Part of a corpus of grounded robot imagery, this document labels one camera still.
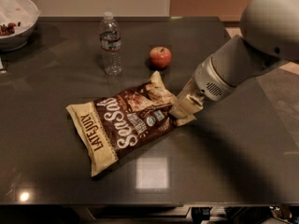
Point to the white bowl with snacks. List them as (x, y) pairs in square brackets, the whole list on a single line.
[(17, 20)]

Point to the clear plastic water bottle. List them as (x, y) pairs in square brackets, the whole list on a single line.
[(110, 44)]

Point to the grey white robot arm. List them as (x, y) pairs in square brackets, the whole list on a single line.
[(269, 38)]

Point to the brown Late July chip bag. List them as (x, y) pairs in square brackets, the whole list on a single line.
[(112, 127)]

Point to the red apple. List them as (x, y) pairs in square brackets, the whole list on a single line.
[(160, 58)]

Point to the silver grey gripper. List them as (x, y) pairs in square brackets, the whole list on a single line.
[(207, 85)]

